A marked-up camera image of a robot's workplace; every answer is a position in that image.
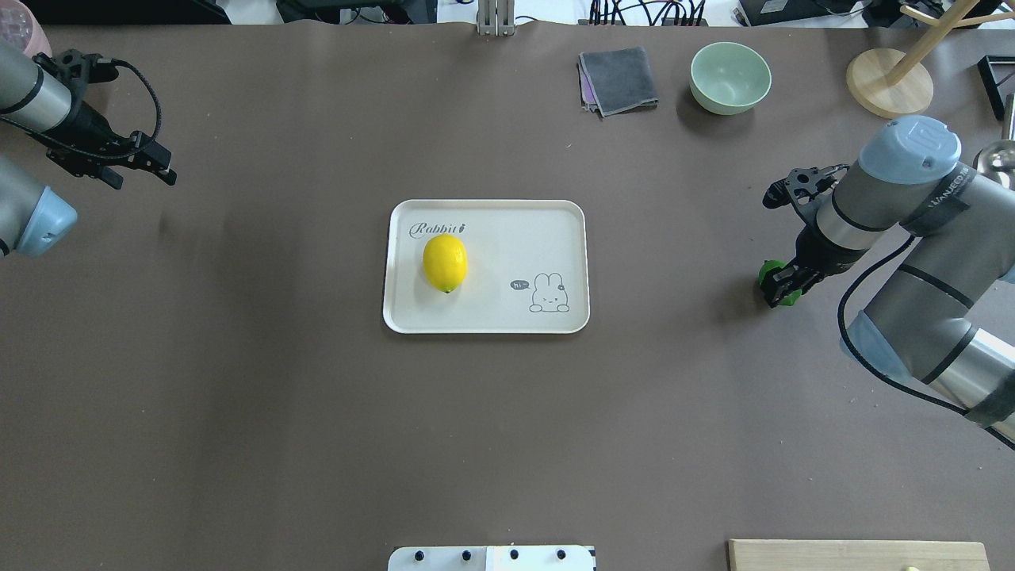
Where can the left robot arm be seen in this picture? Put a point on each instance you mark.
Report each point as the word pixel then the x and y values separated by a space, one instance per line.
pixel 44 99

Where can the green lime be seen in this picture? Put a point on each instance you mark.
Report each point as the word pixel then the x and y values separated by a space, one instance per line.
pixel 777 282

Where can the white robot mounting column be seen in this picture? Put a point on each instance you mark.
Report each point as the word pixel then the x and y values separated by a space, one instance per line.
pixel 494 557

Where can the pink bowl with ice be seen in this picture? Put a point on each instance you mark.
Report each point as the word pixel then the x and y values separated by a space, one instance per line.
pixel 21 29

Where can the white rabbit tray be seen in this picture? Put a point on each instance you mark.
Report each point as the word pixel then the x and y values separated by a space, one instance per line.
pixel 528 268

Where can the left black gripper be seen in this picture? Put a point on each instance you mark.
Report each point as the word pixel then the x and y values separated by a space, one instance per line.
pixel 90 127

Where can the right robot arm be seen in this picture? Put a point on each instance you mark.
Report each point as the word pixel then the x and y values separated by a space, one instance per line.
pixel 914 334

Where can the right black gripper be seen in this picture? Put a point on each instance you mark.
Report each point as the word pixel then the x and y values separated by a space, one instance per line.
pixel 819 253

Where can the wooden cutting board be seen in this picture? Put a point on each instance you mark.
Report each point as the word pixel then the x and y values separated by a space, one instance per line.
pixel 794 554

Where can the aluminium frame post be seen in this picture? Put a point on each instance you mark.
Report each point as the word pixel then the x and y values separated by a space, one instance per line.
pixel 496 17

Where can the wooden cup tree stand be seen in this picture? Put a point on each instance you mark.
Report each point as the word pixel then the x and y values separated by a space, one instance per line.
pixel 891 83

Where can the grey folded cloth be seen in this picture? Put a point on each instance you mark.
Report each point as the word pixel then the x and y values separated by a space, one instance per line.
pixel 616 81

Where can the metal scoop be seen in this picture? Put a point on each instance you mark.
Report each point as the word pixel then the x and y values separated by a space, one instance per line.
pixel 996 160

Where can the green ceramic bowl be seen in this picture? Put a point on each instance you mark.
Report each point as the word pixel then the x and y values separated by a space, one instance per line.
pixel 729 78

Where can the yellow lemon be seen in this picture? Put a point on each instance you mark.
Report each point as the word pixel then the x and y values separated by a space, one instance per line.
pixel 445 262

